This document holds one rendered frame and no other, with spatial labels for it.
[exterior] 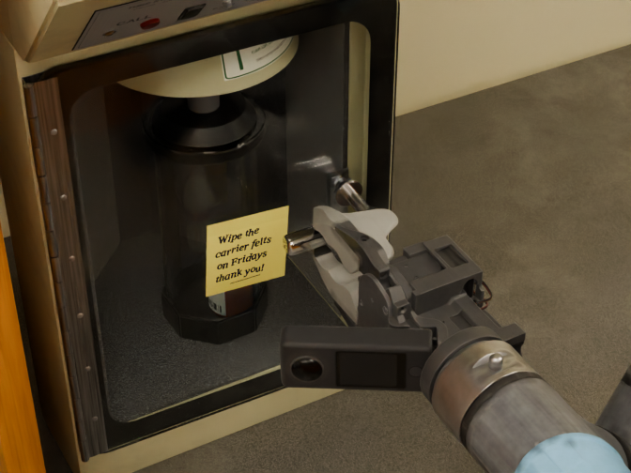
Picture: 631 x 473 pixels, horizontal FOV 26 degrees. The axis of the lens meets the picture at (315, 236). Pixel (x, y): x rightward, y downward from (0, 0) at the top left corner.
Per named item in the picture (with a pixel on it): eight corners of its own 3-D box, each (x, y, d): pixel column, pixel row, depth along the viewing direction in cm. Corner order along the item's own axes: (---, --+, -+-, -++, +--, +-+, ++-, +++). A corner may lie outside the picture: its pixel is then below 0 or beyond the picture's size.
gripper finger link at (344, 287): (365, 253, 120) (421, 303, 113) (305, 274, 118) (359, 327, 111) (363, 223, 118) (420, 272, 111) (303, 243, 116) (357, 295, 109)
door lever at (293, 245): (263, 230, 117) (262, 205, 115) (360, 199, 120) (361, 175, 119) (291, 266, 113) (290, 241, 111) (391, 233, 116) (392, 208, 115)
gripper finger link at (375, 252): (349, 247, 112) (404, 318, 107) (330, 253, 111) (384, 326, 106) (354, 205, 109) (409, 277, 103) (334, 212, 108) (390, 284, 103)
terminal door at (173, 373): (86, 454, 123) (28, 72, 98) (381, 347, 134) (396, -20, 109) (89, 460, 122) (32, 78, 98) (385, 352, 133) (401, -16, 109)
